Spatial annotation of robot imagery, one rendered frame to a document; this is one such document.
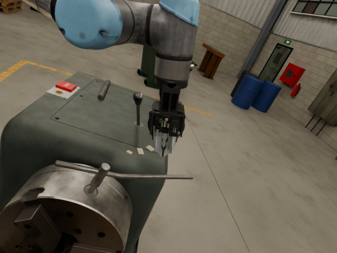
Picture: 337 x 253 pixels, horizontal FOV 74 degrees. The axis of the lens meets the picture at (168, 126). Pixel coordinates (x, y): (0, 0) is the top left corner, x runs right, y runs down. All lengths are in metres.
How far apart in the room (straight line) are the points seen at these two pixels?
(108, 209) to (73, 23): 0.41
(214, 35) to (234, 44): 1.12
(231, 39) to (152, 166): 10.96
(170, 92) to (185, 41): 0.10
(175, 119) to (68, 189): 0.29
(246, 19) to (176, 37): 11.30
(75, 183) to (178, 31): 0.41
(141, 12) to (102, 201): 0.42
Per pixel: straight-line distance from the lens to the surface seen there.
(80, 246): 0.65
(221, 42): 11.35
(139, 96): 0.72
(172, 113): 0.46
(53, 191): 0.58
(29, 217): 0.58
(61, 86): 0.96
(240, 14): 11.52
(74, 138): 0.70
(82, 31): 0.33
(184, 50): 0.45
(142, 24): 0.45
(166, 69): 0.45
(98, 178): 0.54
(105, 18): 0.32
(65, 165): 0.51
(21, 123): 0.74
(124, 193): 0.66
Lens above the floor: 1.66
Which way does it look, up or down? 26 degrees down
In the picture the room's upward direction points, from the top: 23 degrees clockwise
